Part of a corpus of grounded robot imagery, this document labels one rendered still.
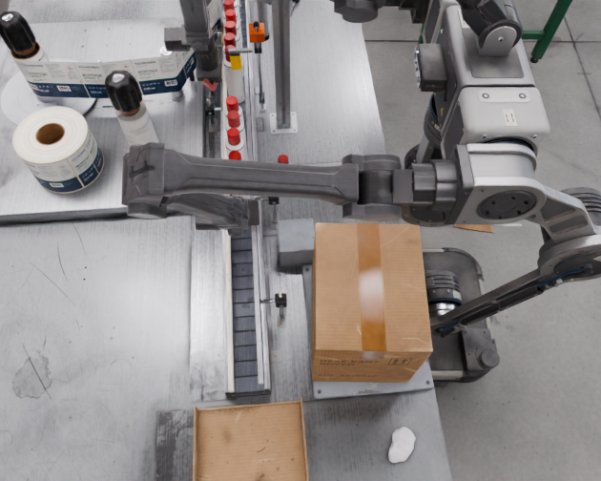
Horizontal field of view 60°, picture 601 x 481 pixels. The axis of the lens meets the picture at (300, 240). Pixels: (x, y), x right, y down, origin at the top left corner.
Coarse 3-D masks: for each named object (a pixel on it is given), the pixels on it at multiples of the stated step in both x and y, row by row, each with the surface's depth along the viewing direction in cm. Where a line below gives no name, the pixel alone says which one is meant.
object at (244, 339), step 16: (240, 0) 193; (240, 240) 145; (240, 256) 143; (240, 272) 141; (240, 288) 138; (240, 304) 136; (240, 320) 134; (240, 336) 132; (256, 336) 132; (240, 352) 130; (256, 352) 130; (240, 368) 128; (256, 368) 128; (240, 384) 127; (256, 384) 127
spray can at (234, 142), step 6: (228, 132) 137; (234, 132) 137; (228, 138) 138; (234, 138) 137; (240, 138) 141; (228, 144) 140; (234, 144) 139; (240, 144) 140; (228, 150) 141; (234, 150) 140; (240, 150) 141
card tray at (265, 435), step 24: (216, 408) 128; (240, 408) 128; (264, 408) 128; (288, 408) 128; (216, 432) 126; (240, 432) 126; (264, 432) 126; (288, 432) 126; (216, 456) 123; (240, 456) 123; (264, 456) 123; (288, 456) 123; (216, 480) 121; (240, 480) 121; (264, 480) 121; (288, 480) 121
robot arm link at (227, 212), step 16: (128, 208) 81; (144, 208) 80; (160, 208) 84; (176, 208) 95; (192, 208) 95; (208, 208) 100; (224, 208) 107; (240, 208) 115; (224, 224) 113; (240, 224) 115
